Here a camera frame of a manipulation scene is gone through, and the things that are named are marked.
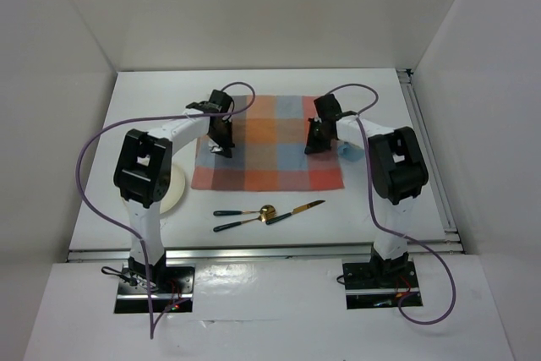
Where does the light blue mug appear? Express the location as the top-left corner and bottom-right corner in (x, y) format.
(336, 142), (365, 162)

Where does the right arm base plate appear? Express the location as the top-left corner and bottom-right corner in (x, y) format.
(336, 261), (423, 309)

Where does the checkered orange blue cloth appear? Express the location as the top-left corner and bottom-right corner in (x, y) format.
(191, 96), (344, 192)

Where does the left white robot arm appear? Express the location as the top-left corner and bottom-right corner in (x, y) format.
(113, 90), (235, 293)

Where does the cream ceramic plate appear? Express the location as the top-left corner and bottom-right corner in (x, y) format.
(160, 163), (186, 216)

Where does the gold fork green handle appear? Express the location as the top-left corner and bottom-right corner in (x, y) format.
(213, 205), (276, 216)

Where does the gold spoon green handle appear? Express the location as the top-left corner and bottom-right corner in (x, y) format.
(213, 212), (276, 232)

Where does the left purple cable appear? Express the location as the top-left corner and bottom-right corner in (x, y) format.
(75, 80), (257, 340)

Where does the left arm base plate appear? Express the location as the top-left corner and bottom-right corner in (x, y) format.
(114, 265), (195, 315)

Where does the aluminium frame rail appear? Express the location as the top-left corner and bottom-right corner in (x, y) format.
(68, 68), (462, 261)

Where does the gold knife green handle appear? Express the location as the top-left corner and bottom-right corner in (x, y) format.
(265, 200), (325, 226)

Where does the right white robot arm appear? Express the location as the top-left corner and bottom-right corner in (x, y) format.
(304, 94), (429, 287)

